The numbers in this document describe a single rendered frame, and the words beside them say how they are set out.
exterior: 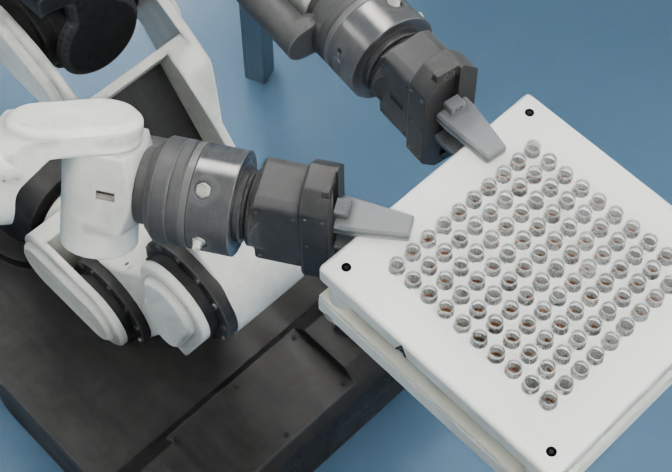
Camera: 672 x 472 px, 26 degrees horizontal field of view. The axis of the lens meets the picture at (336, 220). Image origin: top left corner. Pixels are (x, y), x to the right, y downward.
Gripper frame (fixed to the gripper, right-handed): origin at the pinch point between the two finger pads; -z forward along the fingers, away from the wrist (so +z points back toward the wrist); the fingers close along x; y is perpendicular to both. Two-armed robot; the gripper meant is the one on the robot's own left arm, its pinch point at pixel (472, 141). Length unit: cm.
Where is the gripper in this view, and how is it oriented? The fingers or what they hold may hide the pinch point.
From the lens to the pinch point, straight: 121.6
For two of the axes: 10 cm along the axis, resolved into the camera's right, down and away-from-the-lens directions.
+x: 0.2, 5.4, 8.4
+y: -8.1, 5.0, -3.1
